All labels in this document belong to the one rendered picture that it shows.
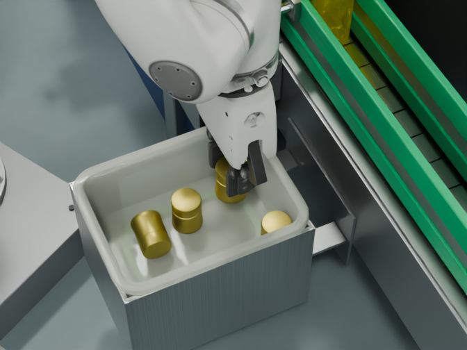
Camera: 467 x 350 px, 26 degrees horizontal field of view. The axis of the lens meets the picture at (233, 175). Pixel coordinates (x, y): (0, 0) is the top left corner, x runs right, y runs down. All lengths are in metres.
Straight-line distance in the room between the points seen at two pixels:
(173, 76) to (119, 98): 0.74
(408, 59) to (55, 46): 0.70
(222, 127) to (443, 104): 0.24
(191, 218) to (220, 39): 0.37
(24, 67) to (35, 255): 0.40
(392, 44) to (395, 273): 0.25
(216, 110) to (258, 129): 0.04
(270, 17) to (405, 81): 0.30
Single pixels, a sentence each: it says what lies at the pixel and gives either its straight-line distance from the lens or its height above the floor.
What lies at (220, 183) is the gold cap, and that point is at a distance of 1.07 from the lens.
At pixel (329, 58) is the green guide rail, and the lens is 1.09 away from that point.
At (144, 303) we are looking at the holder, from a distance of 1.06.
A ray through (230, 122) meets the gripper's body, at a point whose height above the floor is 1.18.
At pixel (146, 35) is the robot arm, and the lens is 0.78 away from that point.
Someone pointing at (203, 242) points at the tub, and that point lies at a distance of 1.15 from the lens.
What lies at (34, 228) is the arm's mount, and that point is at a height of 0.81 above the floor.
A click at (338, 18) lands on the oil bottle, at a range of 1.16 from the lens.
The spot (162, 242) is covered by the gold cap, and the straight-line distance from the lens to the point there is 1.11.
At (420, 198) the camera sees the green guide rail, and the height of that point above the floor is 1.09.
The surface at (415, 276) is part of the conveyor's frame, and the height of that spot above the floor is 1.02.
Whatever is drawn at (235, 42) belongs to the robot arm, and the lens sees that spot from 0.81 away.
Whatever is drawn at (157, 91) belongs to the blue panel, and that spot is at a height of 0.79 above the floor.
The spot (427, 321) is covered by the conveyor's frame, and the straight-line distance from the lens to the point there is 1.06.
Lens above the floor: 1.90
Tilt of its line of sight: 53 degrees down
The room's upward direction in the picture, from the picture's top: straight up
